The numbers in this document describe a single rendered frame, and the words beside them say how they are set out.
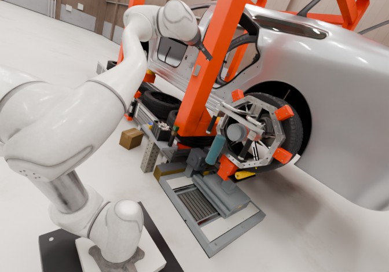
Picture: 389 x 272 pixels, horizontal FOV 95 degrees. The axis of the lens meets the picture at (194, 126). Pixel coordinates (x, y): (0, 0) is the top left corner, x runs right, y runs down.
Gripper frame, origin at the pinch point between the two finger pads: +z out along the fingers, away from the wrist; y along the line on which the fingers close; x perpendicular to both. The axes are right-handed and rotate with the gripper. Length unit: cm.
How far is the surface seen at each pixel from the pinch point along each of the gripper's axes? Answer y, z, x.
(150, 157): -18, 55, 104
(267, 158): -78, 35, 14
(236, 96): -28, 53, 3
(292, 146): -81, 37, -4
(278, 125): -63, 33, -6
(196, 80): 6, 55, 19
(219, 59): 6, 57, -6
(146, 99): 60, 135, 102
